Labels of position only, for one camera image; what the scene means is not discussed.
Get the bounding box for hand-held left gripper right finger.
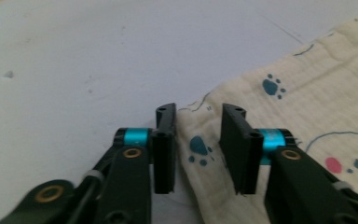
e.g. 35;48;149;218
219;103;264;196

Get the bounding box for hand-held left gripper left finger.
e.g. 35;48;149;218
151;103;177;195

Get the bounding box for cream paw-print cloth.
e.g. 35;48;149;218
176;6;358;224

